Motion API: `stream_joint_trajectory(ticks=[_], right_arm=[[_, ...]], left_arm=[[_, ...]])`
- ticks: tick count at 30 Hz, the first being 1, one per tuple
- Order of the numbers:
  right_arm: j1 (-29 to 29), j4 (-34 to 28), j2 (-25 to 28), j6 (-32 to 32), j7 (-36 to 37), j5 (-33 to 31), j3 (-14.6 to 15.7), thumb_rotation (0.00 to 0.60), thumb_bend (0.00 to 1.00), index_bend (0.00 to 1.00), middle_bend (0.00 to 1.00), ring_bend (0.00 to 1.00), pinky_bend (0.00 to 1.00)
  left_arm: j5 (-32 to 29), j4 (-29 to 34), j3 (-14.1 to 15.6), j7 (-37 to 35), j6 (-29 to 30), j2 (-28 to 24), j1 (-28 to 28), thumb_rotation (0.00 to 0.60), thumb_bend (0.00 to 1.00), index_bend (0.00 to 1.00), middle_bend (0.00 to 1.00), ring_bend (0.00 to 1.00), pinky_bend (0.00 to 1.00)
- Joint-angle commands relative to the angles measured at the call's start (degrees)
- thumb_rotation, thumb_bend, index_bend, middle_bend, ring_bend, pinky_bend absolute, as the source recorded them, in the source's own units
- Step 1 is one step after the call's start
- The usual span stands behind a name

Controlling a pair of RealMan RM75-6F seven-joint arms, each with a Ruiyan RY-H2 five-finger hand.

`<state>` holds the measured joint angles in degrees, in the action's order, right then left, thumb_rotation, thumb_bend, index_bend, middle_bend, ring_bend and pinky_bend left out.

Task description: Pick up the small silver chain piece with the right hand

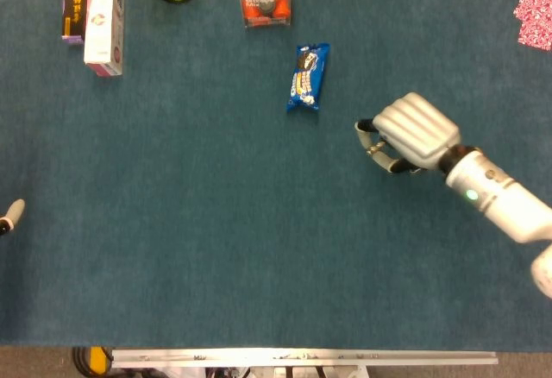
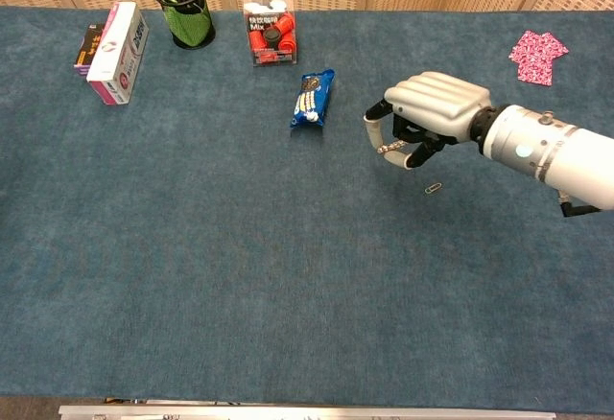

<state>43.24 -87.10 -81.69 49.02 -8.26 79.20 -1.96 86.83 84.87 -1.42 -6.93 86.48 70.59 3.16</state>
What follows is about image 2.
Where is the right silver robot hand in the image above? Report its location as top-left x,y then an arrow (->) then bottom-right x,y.
363,71 -> 494,171

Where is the pink patterned folded cloth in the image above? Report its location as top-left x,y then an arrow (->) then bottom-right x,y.
508,29 -> 570,87

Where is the blue cookie snack packet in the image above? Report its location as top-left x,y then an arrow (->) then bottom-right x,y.
289,68 -> 337,129

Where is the red coffee capsule pack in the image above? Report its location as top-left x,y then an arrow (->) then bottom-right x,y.
242,0 -> 299,68

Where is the blue felt table mat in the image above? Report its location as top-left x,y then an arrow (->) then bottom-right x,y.
0,5 -> 614,416

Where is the black mesh pen holder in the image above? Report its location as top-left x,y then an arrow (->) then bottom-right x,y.
146,0 -> 217,50

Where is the white and pink carton box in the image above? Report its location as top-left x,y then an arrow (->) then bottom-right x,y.
85,1 -> 151,106

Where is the black and purple small box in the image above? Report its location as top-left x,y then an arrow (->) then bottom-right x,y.
74,23 -> 106,78

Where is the silver metal rail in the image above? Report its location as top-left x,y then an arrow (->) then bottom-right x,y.
58,404 -> 557,420

